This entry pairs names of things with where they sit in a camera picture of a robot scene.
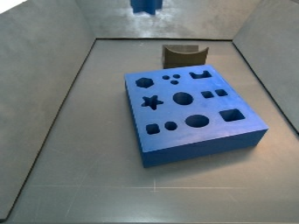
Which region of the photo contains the blue star prism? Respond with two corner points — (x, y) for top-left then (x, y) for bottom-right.
(130, 0), (163, 15)

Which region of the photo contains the black curved fixture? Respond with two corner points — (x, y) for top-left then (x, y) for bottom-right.
(163, 45), (210, 68)

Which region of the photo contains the blue shape-hole block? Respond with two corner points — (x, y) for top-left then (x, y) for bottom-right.
(124, 65), (268, 167)

